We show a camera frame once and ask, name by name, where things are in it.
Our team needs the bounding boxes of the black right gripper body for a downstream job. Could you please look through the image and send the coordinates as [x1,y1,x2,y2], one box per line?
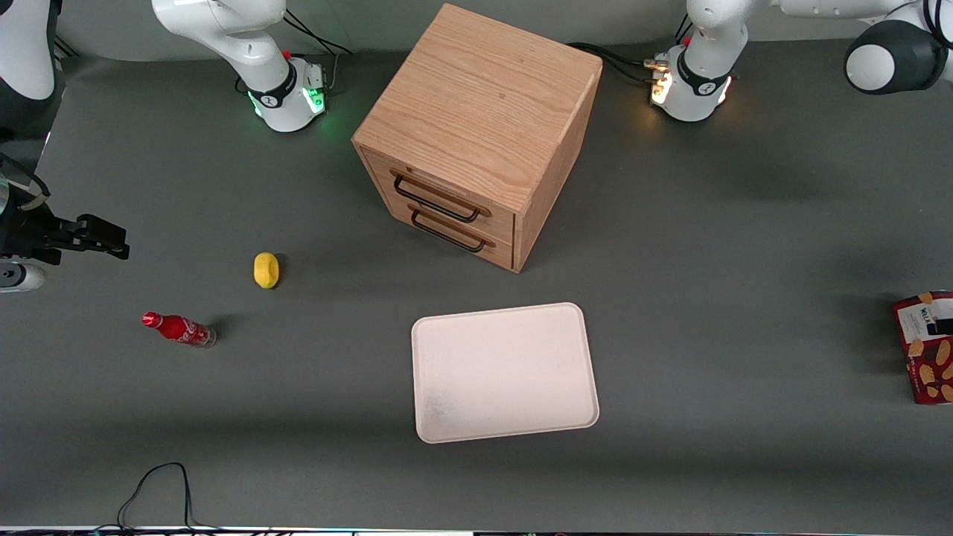
[0,197,75,266]

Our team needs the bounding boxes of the red cookie box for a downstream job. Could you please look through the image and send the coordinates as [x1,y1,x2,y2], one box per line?
[892,290,953,406]

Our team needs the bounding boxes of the beige plastic tray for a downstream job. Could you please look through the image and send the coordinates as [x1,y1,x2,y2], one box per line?
[411,301,601,445]

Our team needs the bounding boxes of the red cola bottle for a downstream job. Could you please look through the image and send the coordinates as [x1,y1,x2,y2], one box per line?
[141,311,217,349]

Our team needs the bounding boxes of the yellow lemon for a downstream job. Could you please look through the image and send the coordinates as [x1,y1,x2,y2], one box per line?
[253,252,281,290]

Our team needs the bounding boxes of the wooden drawer front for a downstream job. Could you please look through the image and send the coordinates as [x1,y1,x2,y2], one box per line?
[360,147,517,243]
[372,186,516,271]

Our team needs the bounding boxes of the wooden drawer cabinet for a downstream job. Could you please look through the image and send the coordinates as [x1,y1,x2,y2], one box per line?
[351,3,604,274]

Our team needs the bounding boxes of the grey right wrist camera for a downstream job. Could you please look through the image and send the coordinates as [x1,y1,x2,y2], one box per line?
[0,262,47,293]

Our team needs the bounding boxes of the thin black looped cable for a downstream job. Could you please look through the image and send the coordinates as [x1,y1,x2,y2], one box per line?
[89,462,224,534]

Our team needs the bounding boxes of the black right arm base cables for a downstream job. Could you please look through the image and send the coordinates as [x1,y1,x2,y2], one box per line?
[283,9,352,92]

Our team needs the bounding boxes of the black arm base cables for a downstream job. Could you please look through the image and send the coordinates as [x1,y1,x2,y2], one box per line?
[566,42,660,84]
[283,9,352,92]

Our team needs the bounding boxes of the black metal drawer handle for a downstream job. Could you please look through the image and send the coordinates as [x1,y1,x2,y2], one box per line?
[392,171,482,224]
[410,208,488,254]

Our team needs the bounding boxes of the black left arm base cables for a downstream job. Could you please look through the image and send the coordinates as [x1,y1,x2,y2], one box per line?
[566,42,660,84]

